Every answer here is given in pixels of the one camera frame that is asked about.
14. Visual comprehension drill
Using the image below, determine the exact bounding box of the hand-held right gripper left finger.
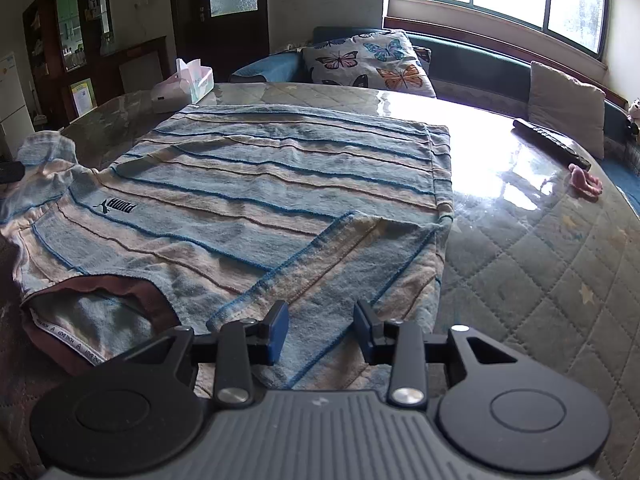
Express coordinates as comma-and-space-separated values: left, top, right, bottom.
107, 301, 291, 408

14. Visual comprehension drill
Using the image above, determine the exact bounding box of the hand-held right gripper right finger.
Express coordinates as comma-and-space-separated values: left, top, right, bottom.
353, 301, 533, 408

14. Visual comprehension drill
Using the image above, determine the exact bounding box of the blue beige striped shirt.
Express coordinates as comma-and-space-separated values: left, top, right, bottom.
0, 104, 455, 396

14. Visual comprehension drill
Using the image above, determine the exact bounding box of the white refrigerator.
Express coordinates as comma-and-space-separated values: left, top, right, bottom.
0, 51, 37, 161

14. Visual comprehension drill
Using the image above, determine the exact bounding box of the yellow paper sheet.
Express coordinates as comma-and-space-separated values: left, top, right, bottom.
70, 78, 96, 118

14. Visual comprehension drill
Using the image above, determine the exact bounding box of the dark wooden display cabinet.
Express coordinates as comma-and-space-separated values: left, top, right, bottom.
22, 0, 118, 131

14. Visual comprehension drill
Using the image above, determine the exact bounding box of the white tissue box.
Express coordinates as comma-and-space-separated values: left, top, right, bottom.
151, 58, 215, 114

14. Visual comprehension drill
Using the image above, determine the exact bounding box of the dark wooden glass door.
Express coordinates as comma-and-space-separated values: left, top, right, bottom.
169, 0, 271, 88

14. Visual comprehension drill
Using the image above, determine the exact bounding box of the black remote control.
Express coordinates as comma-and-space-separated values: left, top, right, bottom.
513, 118, 592, 171

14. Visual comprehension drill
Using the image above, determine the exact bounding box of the small pink toy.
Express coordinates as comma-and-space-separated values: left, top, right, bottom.
568, 164, 603, 198

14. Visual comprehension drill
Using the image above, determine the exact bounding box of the butterfly print pillow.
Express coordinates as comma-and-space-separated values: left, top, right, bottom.
302, 30, 437, 99

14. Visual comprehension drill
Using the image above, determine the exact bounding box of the blue sofa bench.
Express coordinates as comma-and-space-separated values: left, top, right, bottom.
229, 26, 640, 191

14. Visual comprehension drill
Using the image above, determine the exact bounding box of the beige pillow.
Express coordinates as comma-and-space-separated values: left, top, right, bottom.
528, 61, 607, 160

